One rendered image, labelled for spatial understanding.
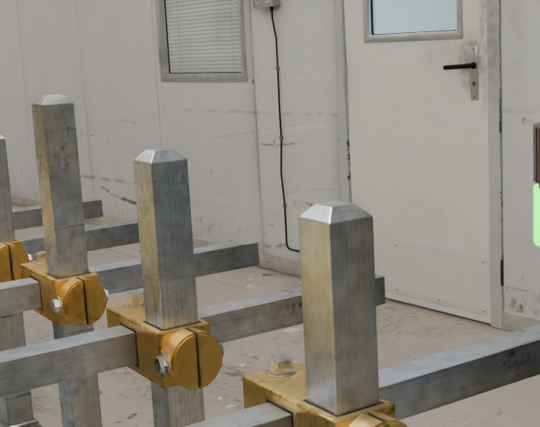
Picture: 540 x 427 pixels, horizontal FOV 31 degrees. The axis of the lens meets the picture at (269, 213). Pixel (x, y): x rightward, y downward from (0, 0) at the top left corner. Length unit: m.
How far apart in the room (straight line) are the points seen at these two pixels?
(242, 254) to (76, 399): 0.28
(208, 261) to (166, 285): 0.36
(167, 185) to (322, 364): 0.25
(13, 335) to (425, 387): 0.72
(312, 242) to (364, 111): 3.85
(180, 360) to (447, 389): 0.22
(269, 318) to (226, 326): 0.05
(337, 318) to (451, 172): 3.52
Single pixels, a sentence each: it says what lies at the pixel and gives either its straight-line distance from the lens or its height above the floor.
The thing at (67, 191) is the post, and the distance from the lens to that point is 1.05.
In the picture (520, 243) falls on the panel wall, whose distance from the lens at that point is 3.93.
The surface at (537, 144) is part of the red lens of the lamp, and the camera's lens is 0.39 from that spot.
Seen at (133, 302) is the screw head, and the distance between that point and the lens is 0.92.
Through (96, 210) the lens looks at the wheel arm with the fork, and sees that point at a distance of 1.66.
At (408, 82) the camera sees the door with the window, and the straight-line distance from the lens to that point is 4.25.
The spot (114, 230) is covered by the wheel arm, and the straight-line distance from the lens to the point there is 1.40.
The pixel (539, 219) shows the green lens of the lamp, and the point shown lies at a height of 1.14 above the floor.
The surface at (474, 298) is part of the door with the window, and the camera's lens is 4.15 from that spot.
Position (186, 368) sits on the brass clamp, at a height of 0.94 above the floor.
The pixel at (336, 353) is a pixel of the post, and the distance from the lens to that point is 0.62.
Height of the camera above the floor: 1.21
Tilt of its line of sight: 10 degrees down
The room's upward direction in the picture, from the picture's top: 3 degrees counter-clockwise
